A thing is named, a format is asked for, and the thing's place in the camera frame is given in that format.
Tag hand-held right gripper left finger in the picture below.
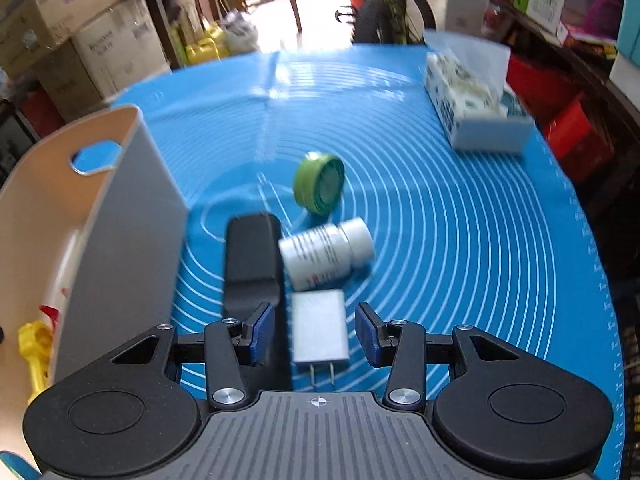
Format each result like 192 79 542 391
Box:
106 302 276 407

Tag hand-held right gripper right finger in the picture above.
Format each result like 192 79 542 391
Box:
354 302 524 408

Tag small white charger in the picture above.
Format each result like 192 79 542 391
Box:
290 289 352 387

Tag beige plastic storage basket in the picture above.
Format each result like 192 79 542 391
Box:
0 104 189 407

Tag yellow toy launcher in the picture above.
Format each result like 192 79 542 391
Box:
18 322 55 394

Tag black remote control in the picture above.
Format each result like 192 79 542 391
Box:
223 213 294 392

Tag white pill bottle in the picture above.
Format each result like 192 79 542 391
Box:
278 217 375 292

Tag blue silicone baking mat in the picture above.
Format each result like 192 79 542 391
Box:
107 42 627 480

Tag patterned tissue box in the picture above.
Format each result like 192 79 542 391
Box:
422 29 537 154

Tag yellow plastic jug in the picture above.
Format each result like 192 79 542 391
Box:
184 27 229 67

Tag red gift box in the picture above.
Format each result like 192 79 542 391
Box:
505 54 615 182

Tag cardboard boxes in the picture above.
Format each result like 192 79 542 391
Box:
37 0 172 117

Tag bicycle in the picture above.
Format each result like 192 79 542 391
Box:
337 0 437 46

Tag dark wooden side shelf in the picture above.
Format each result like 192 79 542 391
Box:
494 4 640 212

